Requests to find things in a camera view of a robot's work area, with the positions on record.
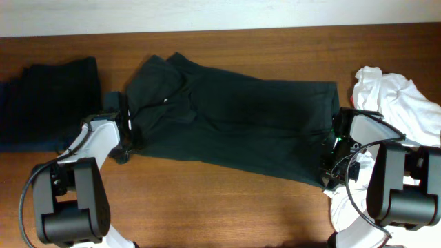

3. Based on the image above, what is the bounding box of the dark green Nike t-shirt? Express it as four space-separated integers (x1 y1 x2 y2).
125 53 340 187

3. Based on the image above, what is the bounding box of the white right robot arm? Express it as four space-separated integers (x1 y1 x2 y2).
320 107 440 247

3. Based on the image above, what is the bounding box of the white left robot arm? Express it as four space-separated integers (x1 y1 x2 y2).
25 92 137 248

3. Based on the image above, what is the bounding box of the folded dark navy garment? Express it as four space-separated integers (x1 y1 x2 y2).
1 57 102 152

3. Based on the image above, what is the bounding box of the white t-shirt pile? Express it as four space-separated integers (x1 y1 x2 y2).
323 66 440 248

